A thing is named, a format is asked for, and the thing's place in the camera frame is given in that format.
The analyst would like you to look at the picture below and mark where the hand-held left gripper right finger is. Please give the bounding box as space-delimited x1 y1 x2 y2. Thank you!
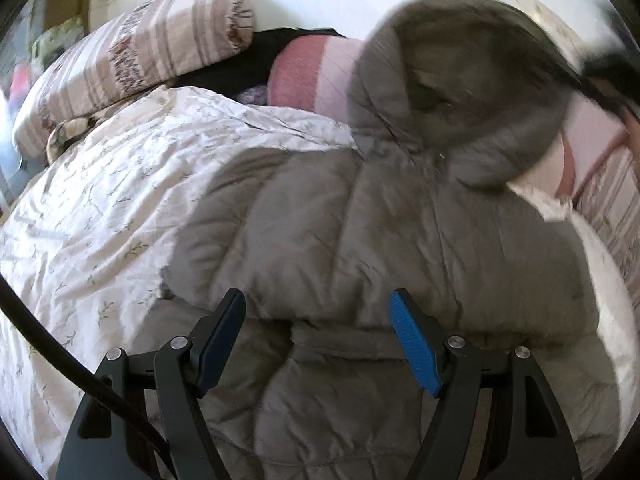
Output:
390 288 583 480

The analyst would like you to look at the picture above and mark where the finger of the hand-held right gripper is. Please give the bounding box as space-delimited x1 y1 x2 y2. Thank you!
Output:
580 52 640 123

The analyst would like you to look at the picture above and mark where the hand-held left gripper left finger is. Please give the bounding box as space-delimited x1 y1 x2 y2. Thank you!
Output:
56 287 247 480

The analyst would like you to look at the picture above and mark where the olive quilted hooded jacket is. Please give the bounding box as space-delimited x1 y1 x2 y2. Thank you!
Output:
145 0 623 480

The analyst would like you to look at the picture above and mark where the striped floral back cushion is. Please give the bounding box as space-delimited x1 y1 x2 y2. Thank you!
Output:
572 147 640 286

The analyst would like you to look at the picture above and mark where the white floral bedsheet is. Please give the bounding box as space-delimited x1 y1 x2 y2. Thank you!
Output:
0 85 640 480

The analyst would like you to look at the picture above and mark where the purple cloth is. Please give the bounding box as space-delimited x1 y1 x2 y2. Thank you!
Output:
237 85 271 107

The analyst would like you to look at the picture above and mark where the small floral cloth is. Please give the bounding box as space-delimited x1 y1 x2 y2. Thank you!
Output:
46 112 108 163

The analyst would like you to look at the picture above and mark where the black cloth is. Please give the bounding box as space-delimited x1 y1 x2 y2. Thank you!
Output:
170 27 348 103

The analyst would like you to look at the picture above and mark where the striped floral bolster pillow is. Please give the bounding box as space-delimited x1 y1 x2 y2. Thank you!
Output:
12 0 257 158

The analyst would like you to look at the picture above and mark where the stained glass wooden door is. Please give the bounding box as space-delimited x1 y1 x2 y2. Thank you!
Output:
0 0 48 211

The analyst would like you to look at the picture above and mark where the green patterned bag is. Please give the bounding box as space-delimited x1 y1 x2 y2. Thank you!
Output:
30 15 86 68

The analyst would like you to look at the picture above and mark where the black cable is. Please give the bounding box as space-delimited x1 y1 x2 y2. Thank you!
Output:
0 276 168 461

